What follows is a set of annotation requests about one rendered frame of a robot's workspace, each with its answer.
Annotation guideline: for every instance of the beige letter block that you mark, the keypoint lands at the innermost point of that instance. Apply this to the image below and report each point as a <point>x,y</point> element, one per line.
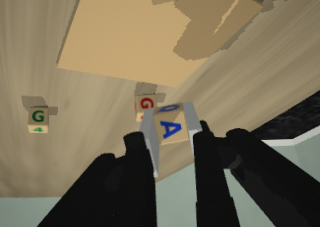
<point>144,102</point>
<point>38,120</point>
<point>170,123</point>

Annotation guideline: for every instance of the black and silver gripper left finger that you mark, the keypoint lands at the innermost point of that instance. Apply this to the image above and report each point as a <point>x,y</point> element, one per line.
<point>86,203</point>

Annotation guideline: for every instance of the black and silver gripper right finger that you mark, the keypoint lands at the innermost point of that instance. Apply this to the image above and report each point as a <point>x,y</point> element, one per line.
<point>286,194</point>

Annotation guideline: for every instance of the tan flat mat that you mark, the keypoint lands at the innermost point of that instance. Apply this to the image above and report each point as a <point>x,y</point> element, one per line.
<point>155,41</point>

